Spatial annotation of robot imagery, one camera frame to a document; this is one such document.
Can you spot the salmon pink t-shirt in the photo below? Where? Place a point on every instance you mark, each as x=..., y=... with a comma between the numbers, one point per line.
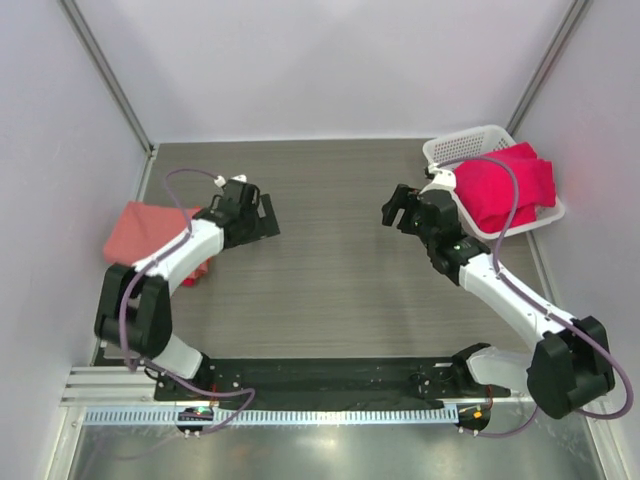
x=141, y=230

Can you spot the crimson t-shirt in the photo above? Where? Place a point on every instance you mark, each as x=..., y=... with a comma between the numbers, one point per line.
x=193, y=278
x=486, y=189

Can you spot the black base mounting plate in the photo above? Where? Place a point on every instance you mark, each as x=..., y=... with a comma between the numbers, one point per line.
x=341, y=383

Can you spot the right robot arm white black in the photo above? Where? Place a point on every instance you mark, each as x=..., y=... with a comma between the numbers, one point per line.
x=568, y=368

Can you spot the right aluminium frame post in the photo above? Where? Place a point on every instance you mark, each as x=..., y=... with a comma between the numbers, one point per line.
x=566, y=29

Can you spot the aluminium frame post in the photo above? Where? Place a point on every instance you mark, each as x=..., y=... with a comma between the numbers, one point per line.
x=96, y=55
x=566, y=29

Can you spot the crimson t-shirt in basket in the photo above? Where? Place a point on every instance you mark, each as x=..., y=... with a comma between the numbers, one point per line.
x=486, y=189

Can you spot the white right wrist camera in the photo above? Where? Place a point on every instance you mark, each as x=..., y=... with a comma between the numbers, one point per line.
x=439, y=179

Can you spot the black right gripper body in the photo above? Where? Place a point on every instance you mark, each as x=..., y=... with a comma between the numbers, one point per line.
x=412, y=221

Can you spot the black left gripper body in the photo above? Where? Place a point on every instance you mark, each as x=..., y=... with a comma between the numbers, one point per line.
x=252, y=227

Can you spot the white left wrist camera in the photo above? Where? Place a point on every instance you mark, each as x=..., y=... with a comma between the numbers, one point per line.
x=220, y=181

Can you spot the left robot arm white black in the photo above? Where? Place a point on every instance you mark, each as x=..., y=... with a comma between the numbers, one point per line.
x=134, y=310

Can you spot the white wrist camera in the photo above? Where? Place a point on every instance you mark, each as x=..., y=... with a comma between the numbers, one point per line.
x=439, y=179
x=220, y=181

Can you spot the white plastic laundry basket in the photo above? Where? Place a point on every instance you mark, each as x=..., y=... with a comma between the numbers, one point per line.
x=475, y=142

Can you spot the perforated aluminium rail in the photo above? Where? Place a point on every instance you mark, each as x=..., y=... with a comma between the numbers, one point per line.
x=200, y=416

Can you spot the left aluminium frame post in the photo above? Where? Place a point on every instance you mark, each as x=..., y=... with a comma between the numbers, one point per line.
x=96, y=55

